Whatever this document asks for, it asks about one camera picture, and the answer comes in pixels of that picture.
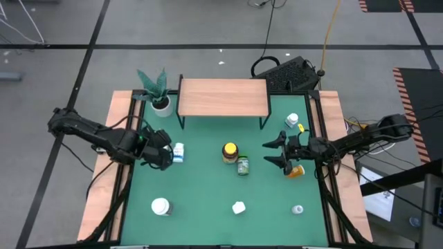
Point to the brown bottle yellow cap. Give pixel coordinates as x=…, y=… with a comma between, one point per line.
x=230, y=152

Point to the black aluminium table frame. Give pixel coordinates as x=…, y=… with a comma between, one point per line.
x=118, y=214

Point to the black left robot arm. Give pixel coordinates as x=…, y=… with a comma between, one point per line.
x=104, y=136

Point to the black perforated computer case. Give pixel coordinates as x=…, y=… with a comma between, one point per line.
x=289, y=74

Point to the small white bottle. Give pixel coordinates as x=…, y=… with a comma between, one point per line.
x=297, y=209

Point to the orange pill bottle white cap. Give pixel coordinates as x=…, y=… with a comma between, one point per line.
x=296, y=172

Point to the small clear lid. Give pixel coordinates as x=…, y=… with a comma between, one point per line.
x=414, y=221

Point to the black metal bar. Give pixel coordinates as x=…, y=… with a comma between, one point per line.
x=398, y=178

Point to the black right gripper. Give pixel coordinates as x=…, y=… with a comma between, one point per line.
x=297, y=150

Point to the snake plant in white pot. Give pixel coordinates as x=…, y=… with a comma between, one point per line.
x=157, y=93

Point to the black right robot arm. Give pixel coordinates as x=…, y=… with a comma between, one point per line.
x=363, y=133

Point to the green bottle green cap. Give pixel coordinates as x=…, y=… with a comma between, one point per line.
x=243, y=166

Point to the monitor with white screen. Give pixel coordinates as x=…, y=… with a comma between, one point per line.
x=379, y=197

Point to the all-white squarish bottle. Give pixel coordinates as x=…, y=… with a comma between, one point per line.
x=239, y=207

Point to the grey flat object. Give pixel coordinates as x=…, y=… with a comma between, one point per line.
x=10, y=76

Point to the white bottle blue label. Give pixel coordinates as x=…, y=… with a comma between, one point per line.
x=178, y=152
x=291, y=120

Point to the black mat with hazard stripes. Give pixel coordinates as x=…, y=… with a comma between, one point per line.
x=384, y=4
x=425, y=90

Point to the wooden shelf black metal frame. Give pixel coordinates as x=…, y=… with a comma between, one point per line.
x=223, y=97

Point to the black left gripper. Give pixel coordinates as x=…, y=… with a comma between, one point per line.
x=155, y=147

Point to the green table mat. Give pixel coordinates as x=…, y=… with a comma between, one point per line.
x=207, y=193

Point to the grey metal cabinet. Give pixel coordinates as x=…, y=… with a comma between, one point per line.
x=431, y=214

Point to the large white bottle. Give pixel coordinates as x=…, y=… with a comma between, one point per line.
x=161, y=207

